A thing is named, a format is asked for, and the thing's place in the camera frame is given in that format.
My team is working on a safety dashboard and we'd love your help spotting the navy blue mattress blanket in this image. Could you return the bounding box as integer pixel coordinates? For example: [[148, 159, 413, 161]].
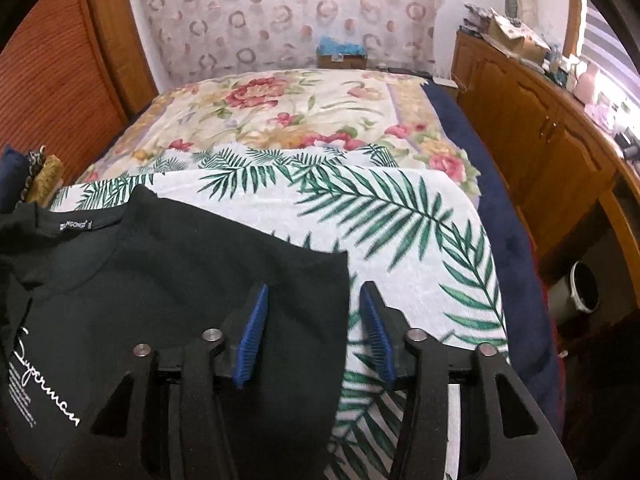
[[422, 79, 565, 434]]

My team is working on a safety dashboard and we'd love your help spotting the floral quilt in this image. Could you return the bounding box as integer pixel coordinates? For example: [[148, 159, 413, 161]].
[[79, 68, 482, 200]]

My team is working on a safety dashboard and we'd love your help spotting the blue cloth on box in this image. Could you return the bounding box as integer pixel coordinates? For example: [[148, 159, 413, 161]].
[[317, 36, 367, 56]]

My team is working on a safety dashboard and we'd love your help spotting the navy folded garment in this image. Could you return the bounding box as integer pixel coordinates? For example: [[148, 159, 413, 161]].
[[0, 144, 29, 214]]

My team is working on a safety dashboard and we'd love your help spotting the pink circle pattern curtain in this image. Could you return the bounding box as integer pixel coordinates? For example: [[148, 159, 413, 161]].
[[130, 0, 445, 86]]

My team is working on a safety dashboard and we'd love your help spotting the wooden louvered wardrobe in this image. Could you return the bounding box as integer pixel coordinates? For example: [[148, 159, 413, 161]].
[[1, 0, 157, 183]]

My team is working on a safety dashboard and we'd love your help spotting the patterned folded garment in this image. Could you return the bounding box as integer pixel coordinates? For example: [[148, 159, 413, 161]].
[[15, 145, 48, 208]]

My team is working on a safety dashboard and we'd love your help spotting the black Superman t-shirt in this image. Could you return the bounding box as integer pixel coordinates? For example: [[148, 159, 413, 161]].
[[1, 186, 349, 479]]

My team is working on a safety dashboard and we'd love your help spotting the palm leaf bed sheet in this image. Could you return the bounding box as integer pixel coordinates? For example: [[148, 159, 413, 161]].
[[60, 146, 508, 479]]

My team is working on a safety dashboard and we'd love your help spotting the mustard folded garment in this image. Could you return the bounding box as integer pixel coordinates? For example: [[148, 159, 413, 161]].
[[26, 155, 64, 207]]

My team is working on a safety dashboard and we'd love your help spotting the white waste bin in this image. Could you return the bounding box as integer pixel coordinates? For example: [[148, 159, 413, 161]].
[[548, 261, 600, 325]]

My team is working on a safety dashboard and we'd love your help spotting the cardboard box on cabinet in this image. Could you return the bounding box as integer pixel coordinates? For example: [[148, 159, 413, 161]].
[[488, 9, 551, 65]]

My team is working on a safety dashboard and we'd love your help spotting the pink bottle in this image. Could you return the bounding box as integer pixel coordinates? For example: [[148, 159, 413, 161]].
[[573, 62, 599, 105]]

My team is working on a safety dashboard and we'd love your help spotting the grey zebra window blind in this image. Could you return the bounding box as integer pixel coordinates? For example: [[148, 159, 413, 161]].
[[578, 0, 639, 106]]

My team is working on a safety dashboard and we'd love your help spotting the wooden sideboard cabinet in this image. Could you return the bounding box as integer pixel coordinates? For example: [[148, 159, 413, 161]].
[[451, 32, 639, 288]]

